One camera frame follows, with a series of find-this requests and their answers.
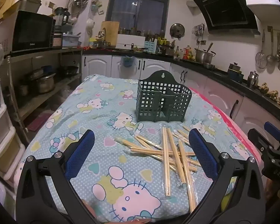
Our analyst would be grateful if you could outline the blue hanging bag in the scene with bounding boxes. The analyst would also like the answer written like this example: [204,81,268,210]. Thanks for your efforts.
[121,55,134,68]

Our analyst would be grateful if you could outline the hanging steel pot lid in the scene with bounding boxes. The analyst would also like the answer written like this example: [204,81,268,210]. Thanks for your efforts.
[169,23,185,38]

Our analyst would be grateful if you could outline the steel ladle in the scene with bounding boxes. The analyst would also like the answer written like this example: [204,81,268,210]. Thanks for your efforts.
[266,31,277,62]

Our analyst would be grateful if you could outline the pile of wooden chopsticks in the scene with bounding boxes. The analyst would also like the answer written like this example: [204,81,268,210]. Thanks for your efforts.
[114,125,202,213]

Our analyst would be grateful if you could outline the blue pot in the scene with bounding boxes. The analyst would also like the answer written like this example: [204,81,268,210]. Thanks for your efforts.
[228,71,245,83]

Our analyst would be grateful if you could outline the person's right hand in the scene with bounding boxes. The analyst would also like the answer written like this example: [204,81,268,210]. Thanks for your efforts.
[265,180,280,213]

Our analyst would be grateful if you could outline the dark framed window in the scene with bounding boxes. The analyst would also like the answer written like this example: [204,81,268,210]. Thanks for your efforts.
[105,0,172,34]

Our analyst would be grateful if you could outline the white plastic drawer unit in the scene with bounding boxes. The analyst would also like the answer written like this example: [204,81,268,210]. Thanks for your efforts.
[0,43,26,180]

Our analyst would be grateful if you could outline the steel pot with lid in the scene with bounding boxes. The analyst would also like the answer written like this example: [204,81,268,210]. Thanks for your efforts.
[36,73,56,94]

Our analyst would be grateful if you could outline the black range hood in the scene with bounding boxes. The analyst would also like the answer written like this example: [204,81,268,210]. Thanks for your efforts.
[193,0,260,35]

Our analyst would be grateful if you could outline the black microwave oven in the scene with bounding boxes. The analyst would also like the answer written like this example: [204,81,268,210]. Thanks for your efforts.
[11,10,56,53]

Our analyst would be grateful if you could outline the small steel kettle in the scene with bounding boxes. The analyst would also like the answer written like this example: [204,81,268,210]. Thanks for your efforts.
[247,71,259,87]

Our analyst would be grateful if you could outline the steel lidded canister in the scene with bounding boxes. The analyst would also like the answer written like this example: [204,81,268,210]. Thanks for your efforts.
[229,62,241,73]

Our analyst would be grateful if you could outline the person's left hand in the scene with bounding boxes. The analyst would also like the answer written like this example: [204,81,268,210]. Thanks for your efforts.
[82,199,153,224]

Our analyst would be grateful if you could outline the green plastic utensil holder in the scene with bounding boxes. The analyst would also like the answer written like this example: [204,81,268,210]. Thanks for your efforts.
[136,71,192,123]

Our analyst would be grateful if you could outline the wooden cutting board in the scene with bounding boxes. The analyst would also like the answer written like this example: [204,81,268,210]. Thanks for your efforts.
[100,21,120,47]

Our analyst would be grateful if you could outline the blender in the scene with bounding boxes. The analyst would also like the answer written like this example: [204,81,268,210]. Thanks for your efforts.
[53,7,69,32]

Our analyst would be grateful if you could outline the wire mesh strainer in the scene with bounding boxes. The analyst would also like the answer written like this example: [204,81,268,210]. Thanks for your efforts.
[255,29,267,69]

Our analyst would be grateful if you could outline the white storage box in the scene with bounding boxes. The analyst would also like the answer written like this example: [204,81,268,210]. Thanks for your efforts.
[116,34,146,50]

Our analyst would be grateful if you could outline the steel spoon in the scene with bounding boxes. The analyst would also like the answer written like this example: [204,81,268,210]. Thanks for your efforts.
[275,32,280,61]

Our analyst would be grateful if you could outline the white lower kitchen cabinets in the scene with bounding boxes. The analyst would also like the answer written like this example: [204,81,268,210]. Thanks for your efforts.
[82,54,280,150]

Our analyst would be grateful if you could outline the row of windowsill jars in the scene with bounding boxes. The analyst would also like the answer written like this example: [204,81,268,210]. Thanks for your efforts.
[119,27,166,36]

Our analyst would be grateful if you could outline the hanging small utensil rack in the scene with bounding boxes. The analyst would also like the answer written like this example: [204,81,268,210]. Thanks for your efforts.
[192,23,206,45]

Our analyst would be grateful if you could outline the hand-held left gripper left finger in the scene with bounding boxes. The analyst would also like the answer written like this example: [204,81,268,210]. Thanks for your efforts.
[15,129,95,224]

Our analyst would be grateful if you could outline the black wok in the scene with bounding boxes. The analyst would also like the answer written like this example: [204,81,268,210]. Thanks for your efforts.
[58,65,80,76]

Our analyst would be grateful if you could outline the row of condiment bottles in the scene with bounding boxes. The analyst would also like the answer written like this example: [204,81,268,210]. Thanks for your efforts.
[173,45,194,61]

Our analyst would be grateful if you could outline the metal shelf rack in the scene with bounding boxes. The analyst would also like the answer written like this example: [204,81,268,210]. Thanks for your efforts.
[0,48,83,145]

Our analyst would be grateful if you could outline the black kitchen countertop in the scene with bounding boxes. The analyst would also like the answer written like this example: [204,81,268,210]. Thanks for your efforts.
[82,47,280,122]

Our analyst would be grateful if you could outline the ginger roots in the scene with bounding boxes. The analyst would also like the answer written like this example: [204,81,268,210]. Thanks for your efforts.
[259,83,280,108]

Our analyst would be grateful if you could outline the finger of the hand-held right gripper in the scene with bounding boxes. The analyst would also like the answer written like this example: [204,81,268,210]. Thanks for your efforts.
[247,128,274,155]
[264,122,280,146]

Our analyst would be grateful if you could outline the light blue plastic box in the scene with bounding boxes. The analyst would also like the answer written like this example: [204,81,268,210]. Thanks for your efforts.
[62,33,81,47]

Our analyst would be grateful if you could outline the large steel stock pot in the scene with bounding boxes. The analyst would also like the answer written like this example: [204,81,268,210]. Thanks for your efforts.
[195,48,216,63]

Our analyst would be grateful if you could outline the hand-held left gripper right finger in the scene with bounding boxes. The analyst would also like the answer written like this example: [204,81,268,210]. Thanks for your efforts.
[184,128,266,224]

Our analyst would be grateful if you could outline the metal faucet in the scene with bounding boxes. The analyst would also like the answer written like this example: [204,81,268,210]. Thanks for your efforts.
[98,27,108,46]

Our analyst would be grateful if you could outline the cartoon cat printed blanket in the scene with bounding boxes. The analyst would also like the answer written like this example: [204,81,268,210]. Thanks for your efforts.
[14,74,257,224]

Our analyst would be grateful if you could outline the light blue knife block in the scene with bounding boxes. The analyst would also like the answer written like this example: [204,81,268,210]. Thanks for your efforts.
[144,40,158,54]

